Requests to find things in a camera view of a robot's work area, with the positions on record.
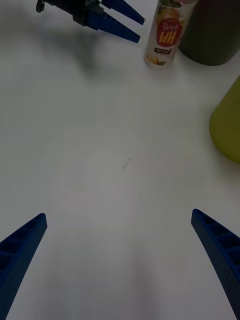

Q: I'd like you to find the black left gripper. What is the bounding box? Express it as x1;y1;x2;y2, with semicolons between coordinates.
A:
36;0;146;44

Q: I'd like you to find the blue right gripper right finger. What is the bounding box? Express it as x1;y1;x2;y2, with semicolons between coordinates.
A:
190;208;240;320

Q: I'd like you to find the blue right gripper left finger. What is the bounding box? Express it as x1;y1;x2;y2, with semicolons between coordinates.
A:
0;212;48;320

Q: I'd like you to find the grey plastic bin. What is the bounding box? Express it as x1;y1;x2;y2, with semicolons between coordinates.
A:
177;0;240;67

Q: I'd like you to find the yellow-green plastic bin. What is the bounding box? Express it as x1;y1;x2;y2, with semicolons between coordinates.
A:
209;74;240;165

